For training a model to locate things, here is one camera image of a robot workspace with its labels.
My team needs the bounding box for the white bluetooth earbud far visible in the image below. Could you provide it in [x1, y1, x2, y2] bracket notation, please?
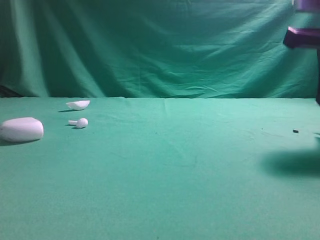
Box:
[68, 118, 89, 129]

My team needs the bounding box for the purple black gripper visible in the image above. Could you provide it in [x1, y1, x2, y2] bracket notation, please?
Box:
[283, 0, 320, 105]

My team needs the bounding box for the white earbud case lid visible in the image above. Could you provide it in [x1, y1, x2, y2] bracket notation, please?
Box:
[0, 117, 44, 143]

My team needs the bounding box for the white earbud charging case base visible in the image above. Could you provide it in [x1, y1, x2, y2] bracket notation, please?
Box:
[66, 100, 91, 111]

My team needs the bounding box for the green backdrop cloth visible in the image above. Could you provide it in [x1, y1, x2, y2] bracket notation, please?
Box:
[0, 0, 320, 98]

